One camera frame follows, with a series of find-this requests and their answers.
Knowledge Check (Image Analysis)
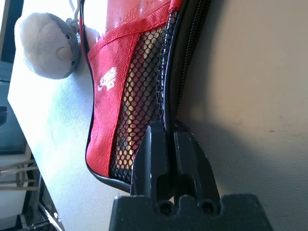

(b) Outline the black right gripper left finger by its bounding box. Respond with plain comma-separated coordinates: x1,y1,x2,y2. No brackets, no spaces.
129,122,173,201

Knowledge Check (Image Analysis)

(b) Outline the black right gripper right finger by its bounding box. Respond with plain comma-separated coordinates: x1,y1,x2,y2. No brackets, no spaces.
173,121,221,202

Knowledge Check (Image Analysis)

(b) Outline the black red mesh paddle case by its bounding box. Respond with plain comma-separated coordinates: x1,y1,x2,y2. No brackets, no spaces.
79,0,210,193

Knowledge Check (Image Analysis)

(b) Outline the beige wooden stand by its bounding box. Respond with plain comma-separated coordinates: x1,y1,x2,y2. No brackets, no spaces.
0,154,39,192

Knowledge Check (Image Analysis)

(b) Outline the grey white plush keychain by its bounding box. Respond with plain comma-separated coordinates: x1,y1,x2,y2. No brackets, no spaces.
14,12,101,80

